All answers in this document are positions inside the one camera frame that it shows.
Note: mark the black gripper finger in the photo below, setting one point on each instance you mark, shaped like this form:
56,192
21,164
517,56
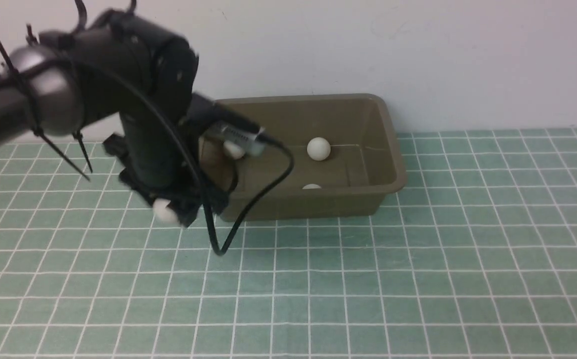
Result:
186,200

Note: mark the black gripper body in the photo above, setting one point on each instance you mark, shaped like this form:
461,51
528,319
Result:
145,73

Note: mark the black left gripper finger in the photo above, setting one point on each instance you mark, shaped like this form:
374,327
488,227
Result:
115,146

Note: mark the white ball with logo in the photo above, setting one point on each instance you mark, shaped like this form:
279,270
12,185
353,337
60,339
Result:
233,151

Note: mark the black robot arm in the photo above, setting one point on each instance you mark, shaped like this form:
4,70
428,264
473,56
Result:
64,81

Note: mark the olive plastic bin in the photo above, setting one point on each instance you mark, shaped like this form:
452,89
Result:
364,166

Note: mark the green checked tablecloth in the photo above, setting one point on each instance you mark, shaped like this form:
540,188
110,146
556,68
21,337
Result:
475,259

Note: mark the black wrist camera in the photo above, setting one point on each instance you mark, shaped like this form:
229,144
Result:
207,117

